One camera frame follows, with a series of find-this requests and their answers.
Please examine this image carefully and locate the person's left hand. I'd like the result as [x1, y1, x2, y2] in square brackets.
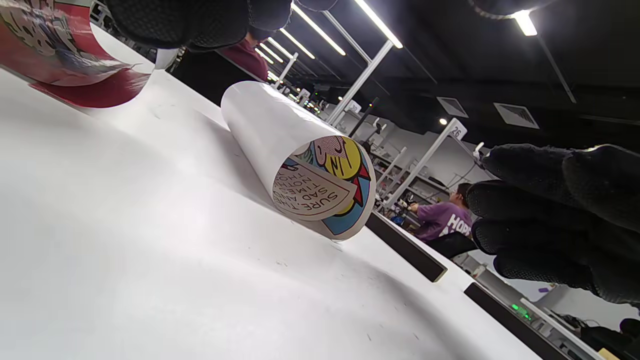
[105, 0, 640, 307]

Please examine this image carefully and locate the dark brown bar paperweight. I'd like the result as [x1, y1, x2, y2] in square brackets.
[464, 282, 571, 360]
[365, 211, 448, 283]

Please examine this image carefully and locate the cartoon pink character poster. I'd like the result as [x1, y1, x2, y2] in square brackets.
[221, 81, 377, 242]

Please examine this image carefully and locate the rainbow striped poster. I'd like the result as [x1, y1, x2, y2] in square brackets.
[0, 0, 179, 109]

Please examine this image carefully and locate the white ceiling air vent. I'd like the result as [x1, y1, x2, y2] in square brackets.
[436, 96, 469, 119]
[493, 102, 540, 130]

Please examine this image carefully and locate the white post with sign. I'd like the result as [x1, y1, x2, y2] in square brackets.
[382, 118, 468, 211]

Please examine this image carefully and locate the white metal frame post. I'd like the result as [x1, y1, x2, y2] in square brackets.
[322, 10, 396, 126]

